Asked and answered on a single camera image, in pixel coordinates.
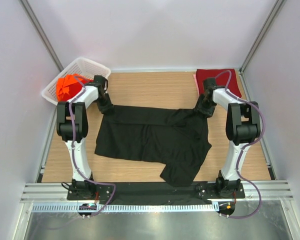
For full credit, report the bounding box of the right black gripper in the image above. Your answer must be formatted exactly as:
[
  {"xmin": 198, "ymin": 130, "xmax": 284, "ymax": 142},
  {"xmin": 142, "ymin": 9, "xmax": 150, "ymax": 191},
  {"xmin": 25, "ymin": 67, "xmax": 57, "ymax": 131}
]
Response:
[{"xmin": 193, "ymin": 93, "xmax": 216, "ymax": 119}]

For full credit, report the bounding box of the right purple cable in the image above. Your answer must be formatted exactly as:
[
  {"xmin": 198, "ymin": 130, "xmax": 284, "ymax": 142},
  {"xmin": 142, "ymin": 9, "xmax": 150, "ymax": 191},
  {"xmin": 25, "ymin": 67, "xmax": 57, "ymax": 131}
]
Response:
[{"xmin": 213, "ymin": 70, "xmax": 266, "ymax": 219}]

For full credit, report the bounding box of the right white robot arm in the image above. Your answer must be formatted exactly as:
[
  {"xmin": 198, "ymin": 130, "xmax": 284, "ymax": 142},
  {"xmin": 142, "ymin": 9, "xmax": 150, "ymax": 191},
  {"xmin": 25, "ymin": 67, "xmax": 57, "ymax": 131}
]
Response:
[{"xmin": 195, "ymin": 77, "xmax": 264, "ymax": 200}]

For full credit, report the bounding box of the orange t-shirt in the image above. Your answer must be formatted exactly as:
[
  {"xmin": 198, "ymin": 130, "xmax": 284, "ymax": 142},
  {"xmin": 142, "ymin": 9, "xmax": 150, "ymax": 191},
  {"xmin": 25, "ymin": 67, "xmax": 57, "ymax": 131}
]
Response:
[{"xmin": 56, "ymin": 73, "xmax": 90, "ymax": 102}]

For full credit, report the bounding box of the white plastic basket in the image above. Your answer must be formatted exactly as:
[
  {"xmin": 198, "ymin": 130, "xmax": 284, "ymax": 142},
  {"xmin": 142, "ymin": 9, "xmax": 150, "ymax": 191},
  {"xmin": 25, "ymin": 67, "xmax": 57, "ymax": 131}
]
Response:
[{"xmin": 41, "ymin": 57, "xmax": 111, "ymax": 106}]

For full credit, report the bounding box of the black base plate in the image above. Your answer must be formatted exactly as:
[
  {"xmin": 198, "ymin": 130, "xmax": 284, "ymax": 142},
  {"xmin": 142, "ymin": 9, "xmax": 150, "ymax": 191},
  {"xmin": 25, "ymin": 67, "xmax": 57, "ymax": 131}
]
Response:
[{"xmin": 61, "ymin": 180, "xmax": 246, "ymax": 206}]

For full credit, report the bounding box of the purple cable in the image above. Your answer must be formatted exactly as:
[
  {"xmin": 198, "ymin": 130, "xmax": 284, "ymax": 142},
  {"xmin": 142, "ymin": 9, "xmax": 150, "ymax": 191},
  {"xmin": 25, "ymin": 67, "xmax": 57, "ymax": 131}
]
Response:
[
  {"xmin": 213, "ymin": 70, "xmax": 266, "ymax": 219},
  {"xmin": 43, "ymin": 76, "xmax": 117, "ymax": 230}
]

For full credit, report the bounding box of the white slotted cable duct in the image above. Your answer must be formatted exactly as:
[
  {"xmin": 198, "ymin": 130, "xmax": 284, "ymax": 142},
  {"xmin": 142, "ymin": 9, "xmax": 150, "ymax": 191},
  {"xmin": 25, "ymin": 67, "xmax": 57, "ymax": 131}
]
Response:
[{"xmin": 32, "ymin": 202, "xmax": 219, "ymax": 214}]

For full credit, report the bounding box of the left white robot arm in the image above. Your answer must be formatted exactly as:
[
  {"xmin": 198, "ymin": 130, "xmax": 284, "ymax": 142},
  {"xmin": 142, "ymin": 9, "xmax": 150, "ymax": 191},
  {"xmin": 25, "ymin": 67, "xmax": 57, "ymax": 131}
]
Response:
[{"xmin": 56, "ymin": 75, "xmax": 116, "ymax": 201}]

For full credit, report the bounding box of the folded dark red t-shirt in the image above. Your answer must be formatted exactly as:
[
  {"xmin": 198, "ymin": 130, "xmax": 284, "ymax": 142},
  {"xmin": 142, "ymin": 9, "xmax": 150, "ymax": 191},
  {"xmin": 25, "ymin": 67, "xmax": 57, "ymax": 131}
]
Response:
[{"xmin": 195, "ymin": 68, "xmax": 242, "ymax": 98}]

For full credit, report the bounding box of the black t-shirt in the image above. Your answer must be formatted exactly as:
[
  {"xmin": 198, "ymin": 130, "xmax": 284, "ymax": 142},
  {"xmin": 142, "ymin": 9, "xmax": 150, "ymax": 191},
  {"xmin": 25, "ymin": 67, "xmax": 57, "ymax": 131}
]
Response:
[{"xmin": 94, "ymin": 105, "xmax": 212, "ymax": 187}]

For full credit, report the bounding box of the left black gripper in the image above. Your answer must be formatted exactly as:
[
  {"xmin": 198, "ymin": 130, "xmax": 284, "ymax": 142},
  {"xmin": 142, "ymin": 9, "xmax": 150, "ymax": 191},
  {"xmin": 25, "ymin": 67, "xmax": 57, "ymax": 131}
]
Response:
[{"xmin": 94, "ymin": 93, "xmax": 114, "ymax": 117}]

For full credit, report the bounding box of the aluminium frame rail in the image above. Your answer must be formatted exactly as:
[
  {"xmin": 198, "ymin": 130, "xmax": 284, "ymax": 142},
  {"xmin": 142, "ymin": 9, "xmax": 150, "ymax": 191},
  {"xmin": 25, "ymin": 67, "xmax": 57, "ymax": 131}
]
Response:
[{"xmin": 20, "ymin": 180, "xmax": 294, "ymax": 203}]

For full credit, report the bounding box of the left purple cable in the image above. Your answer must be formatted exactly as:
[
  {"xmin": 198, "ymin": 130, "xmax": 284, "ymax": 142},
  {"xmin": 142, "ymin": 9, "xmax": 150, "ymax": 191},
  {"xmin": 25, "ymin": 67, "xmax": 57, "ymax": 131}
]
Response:
[{"xmin": 43, "ymin": 76, "xmax": 117, "ymax": 230}]

